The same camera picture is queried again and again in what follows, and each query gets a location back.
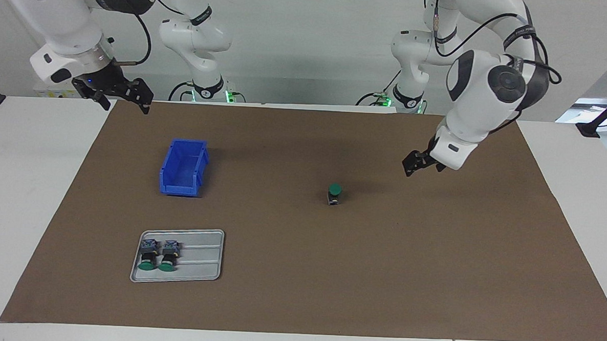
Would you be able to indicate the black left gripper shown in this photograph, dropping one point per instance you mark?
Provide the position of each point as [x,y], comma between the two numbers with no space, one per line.
[427,154]

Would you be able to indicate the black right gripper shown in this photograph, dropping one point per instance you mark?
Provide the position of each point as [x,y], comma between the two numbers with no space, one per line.
[102,79]

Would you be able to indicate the green push button switch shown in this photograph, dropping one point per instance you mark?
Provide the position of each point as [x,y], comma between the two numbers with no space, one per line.
[169,257]
[147,256]
[335,190]

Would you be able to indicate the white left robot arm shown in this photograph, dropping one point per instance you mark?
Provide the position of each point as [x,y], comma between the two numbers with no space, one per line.
[470,111]

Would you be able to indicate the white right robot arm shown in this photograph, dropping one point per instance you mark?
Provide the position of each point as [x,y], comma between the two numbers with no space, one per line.
[64,16]

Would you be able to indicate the white cardboard box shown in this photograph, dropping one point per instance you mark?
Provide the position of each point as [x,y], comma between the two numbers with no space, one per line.
[51,92]

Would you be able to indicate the blue plastic storage bin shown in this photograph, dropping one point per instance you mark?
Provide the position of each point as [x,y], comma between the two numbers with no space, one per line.
[183,168]

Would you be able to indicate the brown table mat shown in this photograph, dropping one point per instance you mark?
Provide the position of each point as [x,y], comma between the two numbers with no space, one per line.
[330,264]

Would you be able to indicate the white background workbench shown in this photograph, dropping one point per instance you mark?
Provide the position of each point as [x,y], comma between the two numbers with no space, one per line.
[583,108]

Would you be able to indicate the black angled stand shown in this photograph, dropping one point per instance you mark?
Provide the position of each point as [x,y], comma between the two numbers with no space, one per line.
[589,129]

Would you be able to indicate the grey metal tray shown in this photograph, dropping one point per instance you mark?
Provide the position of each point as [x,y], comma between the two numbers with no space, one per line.
[202,263]

